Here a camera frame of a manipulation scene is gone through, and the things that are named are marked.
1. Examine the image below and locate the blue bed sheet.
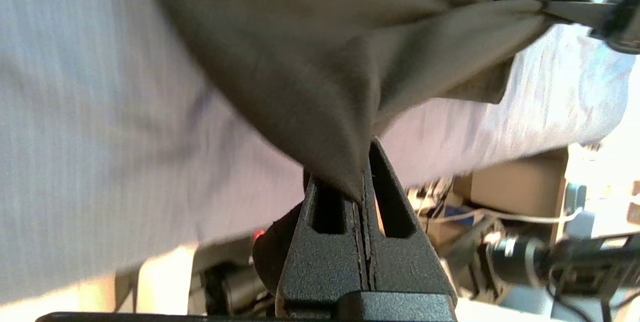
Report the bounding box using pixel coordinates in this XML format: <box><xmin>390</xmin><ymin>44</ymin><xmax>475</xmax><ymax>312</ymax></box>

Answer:
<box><xmin>0</xmin><ymin>0</ymin><xmax>640</xmax><ymax>308</ymax></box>

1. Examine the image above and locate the thin white cable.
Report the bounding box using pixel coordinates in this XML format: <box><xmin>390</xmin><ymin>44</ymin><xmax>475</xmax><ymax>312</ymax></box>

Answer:
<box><xmin>427</xmin><ymin>206</ymin><xmax>583</xmax><ymax>226</ymax></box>

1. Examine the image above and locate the black moon print T-shirt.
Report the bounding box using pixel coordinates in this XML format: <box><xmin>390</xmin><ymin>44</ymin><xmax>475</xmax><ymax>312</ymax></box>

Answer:
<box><xmin>149</xmin><ymin>0</ymin><xmax>593</xmax><ymax>202</ymax></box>

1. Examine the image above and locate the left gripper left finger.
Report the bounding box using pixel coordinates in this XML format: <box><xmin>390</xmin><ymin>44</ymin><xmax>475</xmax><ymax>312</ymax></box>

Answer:
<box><xmin>275</xmin><ymin>171</ymin><xmax>370</xmax><ymax>319</ymax></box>

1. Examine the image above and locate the brown cardboard box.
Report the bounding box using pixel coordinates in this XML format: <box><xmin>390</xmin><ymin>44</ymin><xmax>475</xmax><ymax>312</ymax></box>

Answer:
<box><xmin>452</xmin><ymin>148</ymin><xmax>570</xmax><ymax>245</ymax></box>

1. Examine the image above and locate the white and black robot chassis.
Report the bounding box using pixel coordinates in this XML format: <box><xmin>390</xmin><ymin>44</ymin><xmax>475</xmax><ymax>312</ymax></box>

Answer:
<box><xmin>115</xmin><ymin>202</ymin><xmax>306</xmax><ymax>317</ymax></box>

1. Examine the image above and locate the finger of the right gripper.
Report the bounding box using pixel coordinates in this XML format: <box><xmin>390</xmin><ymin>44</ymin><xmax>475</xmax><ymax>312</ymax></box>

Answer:
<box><xmin>541</xmin><ymin>0</ymin><xmax>617</xmax><ymax>29</ymax></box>

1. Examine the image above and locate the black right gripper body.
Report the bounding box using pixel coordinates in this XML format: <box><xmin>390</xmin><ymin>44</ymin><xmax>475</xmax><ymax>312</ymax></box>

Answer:
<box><xmin>589</xmin><ymin>0</ymin><xmax>640</xmax><ymax>56</ymax></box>

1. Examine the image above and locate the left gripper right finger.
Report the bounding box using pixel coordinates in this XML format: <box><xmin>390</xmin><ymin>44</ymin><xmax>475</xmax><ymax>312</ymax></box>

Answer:
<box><xmin>360</xmin><ymin>137</ymin><xmax>458</xmax><ymax>320</ymax></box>

